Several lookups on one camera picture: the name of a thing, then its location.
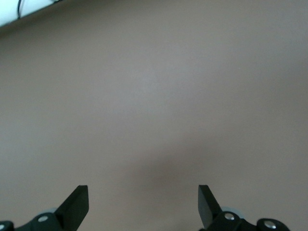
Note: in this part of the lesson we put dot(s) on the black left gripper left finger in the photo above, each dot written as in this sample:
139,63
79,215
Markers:
74,209

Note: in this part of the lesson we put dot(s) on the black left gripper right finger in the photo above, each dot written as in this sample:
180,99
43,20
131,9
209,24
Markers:
207,209

